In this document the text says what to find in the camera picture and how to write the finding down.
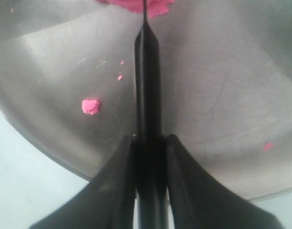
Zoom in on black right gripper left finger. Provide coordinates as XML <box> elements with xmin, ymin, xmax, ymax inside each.
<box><xmin>31</xmin><ymin>136</ymin><xmax>136</xmax><ymax>229</ymax></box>

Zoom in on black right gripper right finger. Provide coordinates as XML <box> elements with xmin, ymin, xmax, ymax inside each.
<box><xmin>166</xmin><ymin>135</ymin><xmax>280</xmax><ymax>229</ymax></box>

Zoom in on black knife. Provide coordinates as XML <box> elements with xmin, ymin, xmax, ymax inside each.
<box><xmin>134</xmin><ymin>10</ymin><xmax>168</xmax><ymax>229</ymax></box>

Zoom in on pink play dough lump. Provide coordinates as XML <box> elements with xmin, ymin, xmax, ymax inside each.
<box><xmin>97</xmin><ymin>0</ymin><xmax>175</xmax><ymax>18</ymax></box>

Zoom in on pink dough crumb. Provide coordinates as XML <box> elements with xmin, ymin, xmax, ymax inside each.
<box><xmin>81</xmin><ymin>99</ymin><xmax>100</xmax><ymax>115</ymax></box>

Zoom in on round steel plate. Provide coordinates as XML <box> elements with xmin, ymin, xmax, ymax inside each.
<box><xmin>0</xmin><ymin>0</ymin><xmax>292</xmax><ymax>199</ymax></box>

